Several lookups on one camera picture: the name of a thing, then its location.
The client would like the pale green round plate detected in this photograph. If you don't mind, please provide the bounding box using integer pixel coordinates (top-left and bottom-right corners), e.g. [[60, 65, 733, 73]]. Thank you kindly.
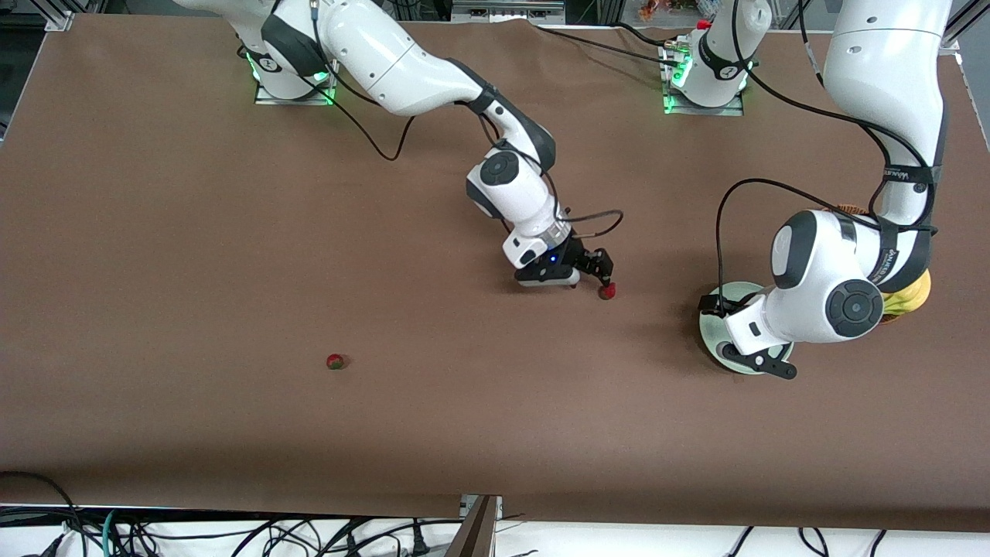
[[698, 281, 796, 377]]

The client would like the brown wicker fruit basket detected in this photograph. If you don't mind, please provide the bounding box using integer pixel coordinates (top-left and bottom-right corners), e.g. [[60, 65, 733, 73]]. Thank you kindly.
[[835, 203, 902, 326]]

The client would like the yellow banana bunch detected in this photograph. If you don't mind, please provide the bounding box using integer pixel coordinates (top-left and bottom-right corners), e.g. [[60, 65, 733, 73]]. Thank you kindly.
[[882, 271, 932, 320]]

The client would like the grey metal box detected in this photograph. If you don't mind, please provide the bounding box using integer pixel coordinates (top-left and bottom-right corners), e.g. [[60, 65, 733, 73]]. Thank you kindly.
[[451, 0, 567, 24]]

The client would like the brown table cover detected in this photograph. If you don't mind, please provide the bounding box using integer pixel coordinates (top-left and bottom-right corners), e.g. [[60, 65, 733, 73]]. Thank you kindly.
[[0, 14, 990, 535]]

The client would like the colourful small items pile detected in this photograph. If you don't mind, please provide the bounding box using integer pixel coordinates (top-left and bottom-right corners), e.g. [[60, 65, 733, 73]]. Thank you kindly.
[[638, 0, 697, 22]]

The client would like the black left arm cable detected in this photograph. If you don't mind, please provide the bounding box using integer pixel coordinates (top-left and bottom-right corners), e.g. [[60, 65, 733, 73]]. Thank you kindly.
[[715, 0, 941, 302]]

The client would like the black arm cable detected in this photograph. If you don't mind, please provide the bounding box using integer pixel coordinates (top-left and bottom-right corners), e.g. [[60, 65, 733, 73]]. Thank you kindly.
[[715, 0, 941, 302], [309, 0, 625, 239]]

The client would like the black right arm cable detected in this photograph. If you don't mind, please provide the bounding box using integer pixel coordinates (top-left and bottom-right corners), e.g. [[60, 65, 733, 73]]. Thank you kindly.
[[309, 0, 625, 239]]

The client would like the long black table cable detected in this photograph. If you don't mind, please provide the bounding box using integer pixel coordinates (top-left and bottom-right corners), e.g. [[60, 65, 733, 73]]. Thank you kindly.
[[530, 22, 685, 67]]

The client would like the short black table cable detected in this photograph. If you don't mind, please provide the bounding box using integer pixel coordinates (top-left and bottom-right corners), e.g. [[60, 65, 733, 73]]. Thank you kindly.
[[616, 21, 667, 45]]

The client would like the brown metal post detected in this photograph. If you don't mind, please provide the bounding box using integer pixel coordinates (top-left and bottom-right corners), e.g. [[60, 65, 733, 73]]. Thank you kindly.
[[445, 495, 502, 557]]

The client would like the black cable with plug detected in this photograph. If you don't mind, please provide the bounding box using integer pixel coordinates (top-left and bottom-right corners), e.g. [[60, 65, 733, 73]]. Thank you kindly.
[[402, 520, 434, 557]]

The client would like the green floor cable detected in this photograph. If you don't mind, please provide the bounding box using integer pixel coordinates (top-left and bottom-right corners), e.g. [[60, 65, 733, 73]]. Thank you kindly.
[[101, 508, 128, 557]]

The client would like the black looped floor cable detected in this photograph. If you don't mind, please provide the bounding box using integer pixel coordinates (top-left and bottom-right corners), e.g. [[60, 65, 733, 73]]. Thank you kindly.
[[0, 470, 86, 557]]

